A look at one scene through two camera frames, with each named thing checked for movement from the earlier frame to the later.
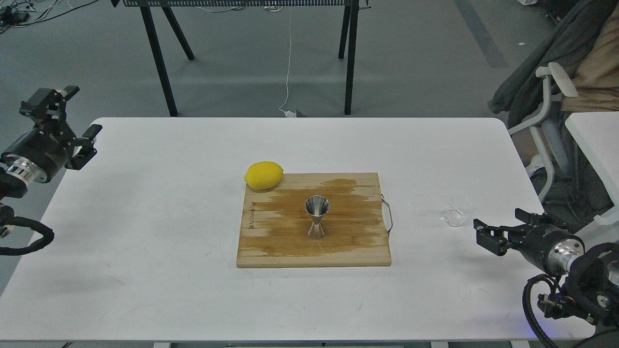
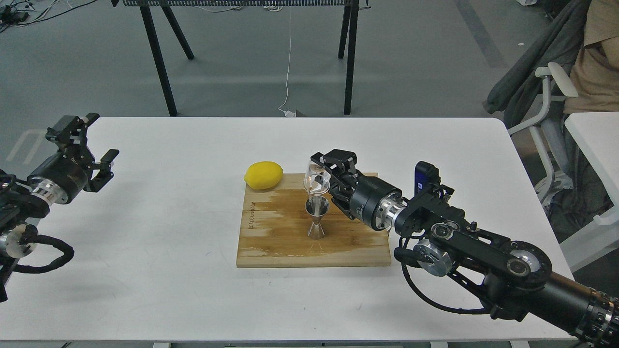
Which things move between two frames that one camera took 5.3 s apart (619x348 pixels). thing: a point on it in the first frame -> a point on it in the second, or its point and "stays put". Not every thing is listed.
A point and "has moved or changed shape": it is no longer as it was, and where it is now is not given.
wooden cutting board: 275,224 stays put
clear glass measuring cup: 454,217 has moved or changed shape
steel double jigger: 316,206 stays put
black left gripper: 40,154 -> 61,178
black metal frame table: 349,20 stays put
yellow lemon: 263,175 stays put
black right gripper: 547,239 -> 371,200
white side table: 596,134 stays put
